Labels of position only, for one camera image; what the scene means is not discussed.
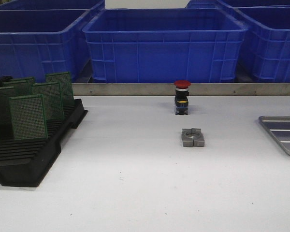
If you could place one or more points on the green rear-right circuit board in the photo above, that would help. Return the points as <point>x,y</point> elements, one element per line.
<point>65,81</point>

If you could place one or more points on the blue plastic crate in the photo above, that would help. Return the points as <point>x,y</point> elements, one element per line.
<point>265,52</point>
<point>39,42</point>
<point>164,45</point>

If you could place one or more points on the blue far-left rear crate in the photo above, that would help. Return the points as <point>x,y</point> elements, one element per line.
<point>51,4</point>

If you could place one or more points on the grey split clamp block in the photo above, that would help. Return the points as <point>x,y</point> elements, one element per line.
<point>192,138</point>

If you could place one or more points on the red emergency stop button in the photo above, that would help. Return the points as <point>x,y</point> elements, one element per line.
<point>181,97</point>

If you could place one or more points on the green rear-left circuit board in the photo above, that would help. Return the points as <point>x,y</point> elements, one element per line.
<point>21,87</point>

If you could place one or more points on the silver metal tray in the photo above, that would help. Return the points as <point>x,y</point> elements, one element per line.
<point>278,128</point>

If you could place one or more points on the green rearmost circuit board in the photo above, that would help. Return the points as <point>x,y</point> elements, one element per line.
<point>30,79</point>

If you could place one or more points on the black slotted board rack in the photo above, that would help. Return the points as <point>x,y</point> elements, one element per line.
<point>24,163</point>

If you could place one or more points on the green left middle circuit board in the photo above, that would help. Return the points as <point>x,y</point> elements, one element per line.
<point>5,94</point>

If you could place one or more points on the blue far-right rear crate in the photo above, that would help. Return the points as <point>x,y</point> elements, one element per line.
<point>235,3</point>

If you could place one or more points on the blue centre plastic crate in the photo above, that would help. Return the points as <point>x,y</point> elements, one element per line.
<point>164,45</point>

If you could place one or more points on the green front perforated circuit board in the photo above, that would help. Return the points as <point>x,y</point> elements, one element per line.
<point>28,117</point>

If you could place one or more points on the blue right plastic crate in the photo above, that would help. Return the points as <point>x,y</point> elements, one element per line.
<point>265,52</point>

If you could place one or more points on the green perforated circuit board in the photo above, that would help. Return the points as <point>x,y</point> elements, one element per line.
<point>52,99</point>
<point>28,117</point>

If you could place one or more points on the metal rail strip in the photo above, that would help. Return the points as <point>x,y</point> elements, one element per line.
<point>164,89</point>

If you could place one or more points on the blue left plastic crate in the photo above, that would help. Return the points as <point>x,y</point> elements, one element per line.
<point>39,42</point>

